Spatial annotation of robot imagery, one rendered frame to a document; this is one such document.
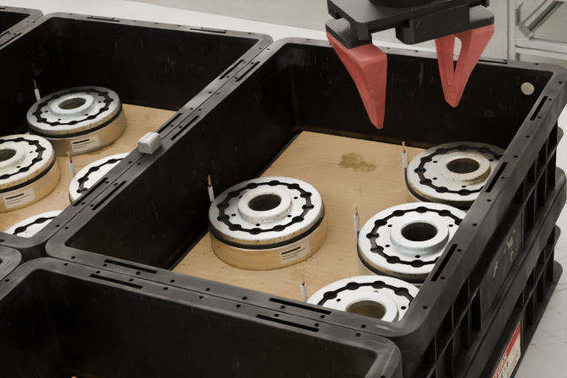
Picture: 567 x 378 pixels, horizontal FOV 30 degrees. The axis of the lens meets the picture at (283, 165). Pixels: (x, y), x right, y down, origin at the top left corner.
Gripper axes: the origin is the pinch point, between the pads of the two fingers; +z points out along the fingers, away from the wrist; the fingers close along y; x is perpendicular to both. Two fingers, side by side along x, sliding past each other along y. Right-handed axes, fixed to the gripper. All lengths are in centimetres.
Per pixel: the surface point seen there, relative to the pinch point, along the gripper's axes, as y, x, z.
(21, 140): -28.0, 36.5, 12.0
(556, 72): 17.6, 8.0, 5.4
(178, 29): -9.3, 38.0, 4.9
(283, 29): 16, 83, 28
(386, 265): -4.2, -2.1, 12.2
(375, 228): -2.7, 3.4, 12.4
